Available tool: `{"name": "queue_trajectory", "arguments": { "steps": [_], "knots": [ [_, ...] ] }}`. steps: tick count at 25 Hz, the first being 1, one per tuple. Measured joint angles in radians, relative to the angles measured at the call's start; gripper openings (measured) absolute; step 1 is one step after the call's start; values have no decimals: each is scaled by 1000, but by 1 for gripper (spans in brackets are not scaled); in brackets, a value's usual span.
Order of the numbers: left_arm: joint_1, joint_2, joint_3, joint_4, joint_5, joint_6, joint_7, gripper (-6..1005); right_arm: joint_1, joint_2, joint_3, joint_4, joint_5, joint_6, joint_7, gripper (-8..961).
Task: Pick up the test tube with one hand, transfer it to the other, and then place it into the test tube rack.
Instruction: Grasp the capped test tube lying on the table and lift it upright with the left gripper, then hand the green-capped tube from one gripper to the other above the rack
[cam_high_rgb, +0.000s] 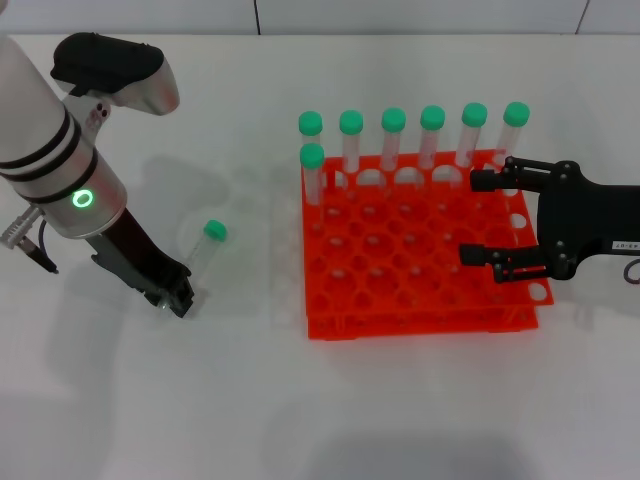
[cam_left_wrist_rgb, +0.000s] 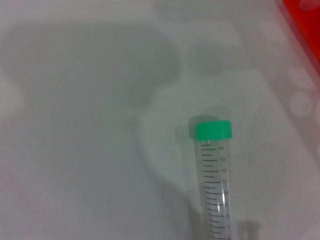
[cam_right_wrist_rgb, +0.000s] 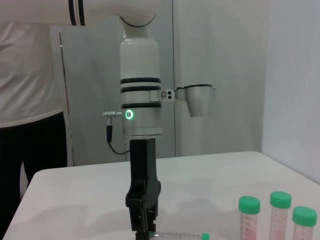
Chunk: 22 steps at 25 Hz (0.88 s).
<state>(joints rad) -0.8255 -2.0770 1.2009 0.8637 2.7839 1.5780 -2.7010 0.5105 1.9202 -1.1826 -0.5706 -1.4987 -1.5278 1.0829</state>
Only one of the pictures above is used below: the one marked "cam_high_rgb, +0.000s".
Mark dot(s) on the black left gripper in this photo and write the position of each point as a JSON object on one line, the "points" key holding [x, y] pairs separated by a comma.
{"points": [[150, 257]]}

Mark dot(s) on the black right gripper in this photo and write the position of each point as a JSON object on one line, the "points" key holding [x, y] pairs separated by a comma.
{"points": [[575, 220]]}

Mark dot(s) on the clear test tube green cap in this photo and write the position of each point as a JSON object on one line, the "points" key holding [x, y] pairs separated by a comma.
{"points": [[351, 122], [394, 119], [474, 114], [517, 113], [215, 230], [433, 117], [310, 123], [312, 155]]}

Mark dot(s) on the orange plastic test tube rack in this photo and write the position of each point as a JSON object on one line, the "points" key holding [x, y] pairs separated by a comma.
{"points": [[400, 260]]}

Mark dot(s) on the dark grey wrist camera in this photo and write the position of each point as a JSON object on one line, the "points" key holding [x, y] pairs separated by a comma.
{"points": [[127, 275]]}

